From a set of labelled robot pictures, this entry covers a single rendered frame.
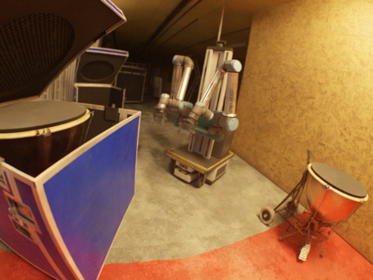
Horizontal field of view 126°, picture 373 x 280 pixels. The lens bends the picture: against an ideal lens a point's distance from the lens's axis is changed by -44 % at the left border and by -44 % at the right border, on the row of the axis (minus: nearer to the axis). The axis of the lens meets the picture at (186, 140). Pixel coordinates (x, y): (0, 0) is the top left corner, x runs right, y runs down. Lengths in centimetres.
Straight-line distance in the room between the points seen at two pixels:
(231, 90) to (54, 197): 163
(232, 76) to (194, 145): 113
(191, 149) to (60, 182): 203
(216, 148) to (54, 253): 215
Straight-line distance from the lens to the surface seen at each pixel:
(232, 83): 174
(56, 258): 82
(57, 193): 58
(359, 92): 247
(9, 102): 176
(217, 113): 191
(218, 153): 237
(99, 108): 147
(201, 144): 234
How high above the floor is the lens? 121
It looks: 18 degrees down
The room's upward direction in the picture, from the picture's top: 11 degrees clockwise
